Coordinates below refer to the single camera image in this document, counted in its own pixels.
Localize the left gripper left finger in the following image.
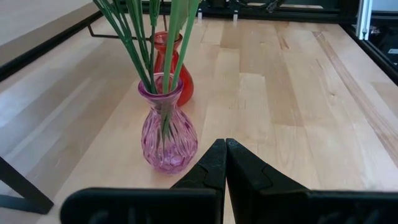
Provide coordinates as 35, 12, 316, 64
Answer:
60, 138, 227, 224

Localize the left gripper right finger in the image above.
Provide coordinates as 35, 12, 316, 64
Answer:
225, 138, 398, 224

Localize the purple ribbed glass vase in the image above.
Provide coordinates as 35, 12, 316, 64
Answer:
137, 72, 199, 174

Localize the red glass vase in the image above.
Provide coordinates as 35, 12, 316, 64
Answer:
153, 30, 195, 107

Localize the wooden shelf board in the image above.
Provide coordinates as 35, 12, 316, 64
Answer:
0, 0, 102, 68

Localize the black metal shelf frame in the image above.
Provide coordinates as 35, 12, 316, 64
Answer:
0, 11, 156, 215

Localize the black table rig frame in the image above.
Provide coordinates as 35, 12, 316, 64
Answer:
141, 0, 398, 85

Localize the silver aluminium post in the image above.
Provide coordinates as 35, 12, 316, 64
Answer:
356, 0, 373, 40

